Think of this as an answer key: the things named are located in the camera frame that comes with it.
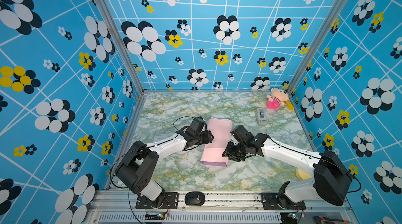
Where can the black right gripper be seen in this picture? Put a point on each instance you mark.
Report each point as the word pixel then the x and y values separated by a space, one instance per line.
pixel 229 154

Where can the purple wrapping paper sheet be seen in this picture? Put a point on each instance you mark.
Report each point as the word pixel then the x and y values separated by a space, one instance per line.
pixel 213 152

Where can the green circuit board right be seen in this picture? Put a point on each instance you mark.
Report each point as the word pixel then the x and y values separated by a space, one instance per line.
pixel 291 217

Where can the aluminium frame post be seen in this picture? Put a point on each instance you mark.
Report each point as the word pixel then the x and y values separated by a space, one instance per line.
pixel 108 19
pixel 317 41

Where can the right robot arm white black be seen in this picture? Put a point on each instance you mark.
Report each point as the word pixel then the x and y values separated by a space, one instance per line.
pixel 329 179

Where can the aluminium front rail base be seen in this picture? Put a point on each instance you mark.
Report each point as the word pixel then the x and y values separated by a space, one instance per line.
pixel 220 207

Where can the green circuit board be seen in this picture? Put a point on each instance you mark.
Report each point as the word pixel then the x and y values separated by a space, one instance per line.
pixel 156 216
pixel 291 217

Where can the aluminium frame post right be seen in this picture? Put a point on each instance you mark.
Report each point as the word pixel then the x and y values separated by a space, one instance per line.
pixel 317 41

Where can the yellow round sponge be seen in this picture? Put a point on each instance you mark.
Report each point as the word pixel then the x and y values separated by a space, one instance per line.
pixel 301 175

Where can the pink plush pig toy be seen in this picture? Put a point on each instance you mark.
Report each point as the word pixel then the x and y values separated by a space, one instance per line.
pixel 277 98

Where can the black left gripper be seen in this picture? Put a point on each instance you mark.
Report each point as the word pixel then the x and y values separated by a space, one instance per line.
pixel 208 139

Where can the orange black tool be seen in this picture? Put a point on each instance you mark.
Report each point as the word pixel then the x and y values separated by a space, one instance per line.
pixel 326 220

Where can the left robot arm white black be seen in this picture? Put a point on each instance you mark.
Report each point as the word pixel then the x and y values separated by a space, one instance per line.
pixel 135 168

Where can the aluminium frame post left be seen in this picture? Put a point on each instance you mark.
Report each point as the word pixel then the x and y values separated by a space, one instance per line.
pixel 108 19

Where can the black computer mouse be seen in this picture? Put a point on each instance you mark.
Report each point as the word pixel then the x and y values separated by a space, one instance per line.
pixel 195 198

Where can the green circuit board left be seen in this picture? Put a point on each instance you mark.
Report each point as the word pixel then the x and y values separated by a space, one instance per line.
pixel 156 216

